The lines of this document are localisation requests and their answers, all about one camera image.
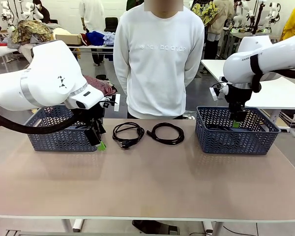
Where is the red plaid cloth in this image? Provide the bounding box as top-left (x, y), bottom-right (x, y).
top-left (84, 75), bottom-right (118, 98)

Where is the white table frame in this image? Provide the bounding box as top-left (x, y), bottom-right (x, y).
top-left (61, 217), bottom-right (223, 236)

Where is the thick black round cable coil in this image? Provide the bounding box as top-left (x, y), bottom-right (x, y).
top-left (146, 122), bottom-right (185, 146)

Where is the black strap on right arm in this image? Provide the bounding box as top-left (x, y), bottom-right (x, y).
top-left (250, 53), bottom-right (263, 93)

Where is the black office chair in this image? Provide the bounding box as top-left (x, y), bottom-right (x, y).
top-left (104, 17), bottom-right (119, 32)

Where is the black power cable with plug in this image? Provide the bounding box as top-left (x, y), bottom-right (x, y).
top-left (112, 122), bottom-right (146, 150)

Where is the dark blue cloth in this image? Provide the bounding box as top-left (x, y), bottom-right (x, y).
top-left (85, 30), bottom-right (105, 47)

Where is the bystander in white shirt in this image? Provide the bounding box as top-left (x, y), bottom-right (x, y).
top-left (78, 0), bottom-right (106, 67)

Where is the pile of patterned clothes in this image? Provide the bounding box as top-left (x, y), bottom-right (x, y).
top-left (11, 19), bottom-right (55, 45)

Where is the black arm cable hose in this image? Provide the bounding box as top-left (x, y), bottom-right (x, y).
top-left (272, 68), bottom-right (295, 80)
top-left (0, 108), bottom-right (89, 135)

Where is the light blue cloth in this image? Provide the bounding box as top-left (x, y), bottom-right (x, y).
top-left (103, 31), bottom-right (117, 47)

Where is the white background table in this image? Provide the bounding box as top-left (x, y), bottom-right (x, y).
top-left (0, 44), bottom-right (35, 72)

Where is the black cable with USB connector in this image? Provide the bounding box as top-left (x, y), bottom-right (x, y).
top-left (206, 124), bottom-right (234, 132)

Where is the bystander in yellow patterned top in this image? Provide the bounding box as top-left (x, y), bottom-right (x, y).
top-left (191, 0), bottom-right (228, 59)

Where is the blue-grey perforated plastic basket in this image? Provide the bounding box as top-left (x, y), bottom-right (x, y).
top-left (24, 104), bottom-right (106, 152)
top-left (195, 105), bottom-right (281, 155)

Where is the person's right forearm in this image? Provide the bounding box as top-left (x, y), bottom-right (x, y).
top-left (114, 66), bottom-right (128, 96)

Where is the white side table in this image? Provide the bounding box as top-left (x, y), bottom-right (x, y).
top-left (201, 59), bottom-right (295, 138)

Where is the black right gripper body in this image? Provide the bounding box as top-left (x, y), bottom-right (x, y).
top-left (225, 86), bottom-right (252, 116)

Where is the person in white sweater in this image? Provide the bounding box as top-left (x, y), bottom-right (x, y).
top-left (113, 0), bottom-right (205, 120)

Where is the bystander with face mask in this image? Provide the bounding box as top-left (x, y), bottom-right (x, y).
top-left (32, 0), bottom-right (51, 24)

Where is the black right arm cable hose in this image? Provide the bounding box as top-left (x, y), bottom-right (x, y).
top-left (272, 68), bottom-right (295, 80)

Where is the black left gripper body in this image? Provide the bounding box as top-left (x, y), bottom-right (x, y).
top-left (85, 105), bottom-right (106, 135)

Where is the beige cardboard box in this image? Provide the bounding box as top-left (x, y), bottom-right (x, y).
top-left (54, 33), bottom-right (84, 45)

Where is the person's left forearm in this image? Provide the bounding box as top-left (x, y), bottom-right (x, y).
top-left (184, 63), bottom-right (205, 87)

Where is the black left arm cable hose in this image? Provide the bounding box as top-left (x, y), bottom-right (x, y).
top-left (0, 108), bottom-right (89, 135)

